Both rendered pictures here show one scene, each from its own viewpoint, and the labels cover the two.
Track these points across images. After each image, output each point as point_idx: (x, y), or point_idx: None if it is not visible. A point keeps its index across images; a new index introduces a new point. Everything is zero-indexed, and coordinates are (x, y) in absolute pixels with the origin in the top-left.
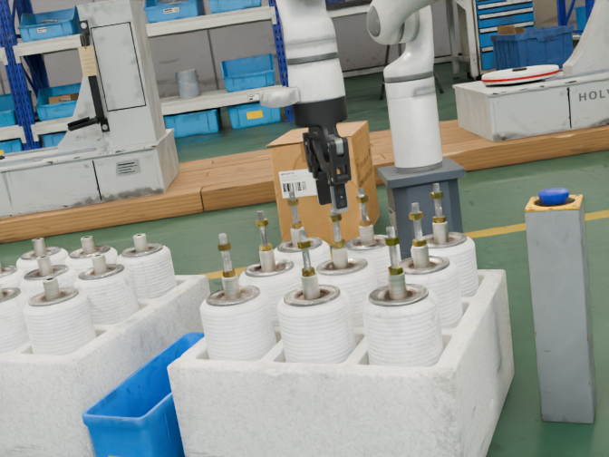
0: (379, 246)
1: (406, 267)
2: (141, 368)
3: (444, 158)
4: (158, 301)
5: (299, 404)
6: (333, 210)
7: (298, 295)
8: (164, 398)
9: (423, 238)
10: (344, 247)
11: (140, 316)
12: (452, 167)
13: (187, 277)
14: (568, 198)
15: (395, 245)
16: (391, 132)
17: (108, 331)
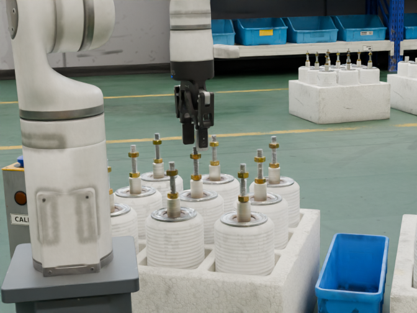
0: (164, 207)
1: (147, 190)
2: (382, 263)
3: (9, 286)
4: (406, 259)
5: None
6: (194, 141)
7: (224, 179)
8: (333, 242)
9: (131, 172)
10: (191, 179)
11: (399, 244)
12: (28, 251)
13: (415, 290)
14: (16, 165)
15: (155, 145)
16: (108, 194)
17: (412, 233)
